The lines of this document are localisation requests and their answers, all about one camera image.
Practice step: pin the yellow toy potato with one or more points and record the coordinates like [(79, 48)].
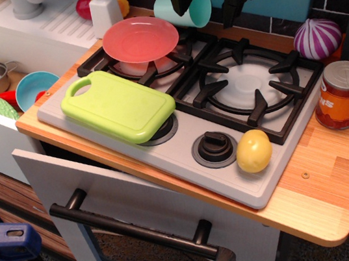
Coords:
[(254, 151)]

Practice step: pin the pink plastic plate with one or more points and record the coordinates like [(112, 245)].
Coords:
[(140, 39)]

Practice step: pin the teal plastic cup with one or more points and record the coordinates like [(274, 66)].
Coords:
[(197, 15)]

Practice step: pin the orange toy fruit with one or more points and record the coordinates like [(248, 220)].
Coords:
[(124, 7)]

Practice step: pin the white salt shaker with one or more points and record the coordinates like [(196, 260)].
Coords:
[(104, 14)]

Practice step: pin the black left burner grate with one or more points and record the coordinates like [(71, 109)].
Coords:
[(163, 74)]

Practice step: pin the black burner grate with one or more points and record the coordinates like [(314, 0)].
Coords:
[(163, 74), (241, 86)]

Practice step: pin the purple toy onion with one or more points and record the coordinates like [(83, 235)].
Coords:
[(317, 39)]

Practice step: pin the black right burner grate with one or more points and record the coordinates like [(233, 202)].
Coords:
[(241, 86)]

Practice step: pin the red toy apple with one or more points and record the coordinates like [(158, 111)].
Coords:
[(83, 9)]

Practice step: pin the grey toy stove top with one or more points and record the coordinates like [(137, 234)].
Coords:
[(175, 155)]

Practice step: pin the green plastic cutting board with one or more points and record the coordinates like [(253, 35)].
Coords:
[(116, 106)]

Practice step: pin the orange toy food can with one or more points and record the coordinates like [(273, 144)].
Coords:
[(332, 110)]

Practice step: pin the black left stove knob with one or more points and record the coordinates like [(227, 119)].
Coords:
[(164, 133)]

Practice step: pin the black stove knob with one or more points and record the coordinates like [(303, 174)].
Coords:
[(214, 150), (164, 133)]

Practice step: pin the black right stove knob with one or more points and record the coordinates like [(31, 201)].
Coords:
[(214, 150)]

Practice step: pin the grey toy faucet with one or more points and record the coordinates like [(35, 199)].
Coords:
[(27, 9)]

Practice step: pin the blue plastic bowl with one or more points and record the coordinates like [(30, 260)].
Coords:
[(31, 85)]

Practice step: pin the red toy pepper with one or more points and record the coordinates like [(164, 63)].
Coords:
[(10, 97)]

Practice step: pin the white oven door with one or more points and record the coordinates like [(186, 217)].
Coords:
[(132, 200)]

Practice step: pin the blue plastic clamp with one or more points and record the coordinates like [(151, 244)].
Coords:
[(19, 242)]

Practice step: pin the black oven door handle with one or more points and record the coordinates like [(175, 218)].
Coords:
[(198, 245)]

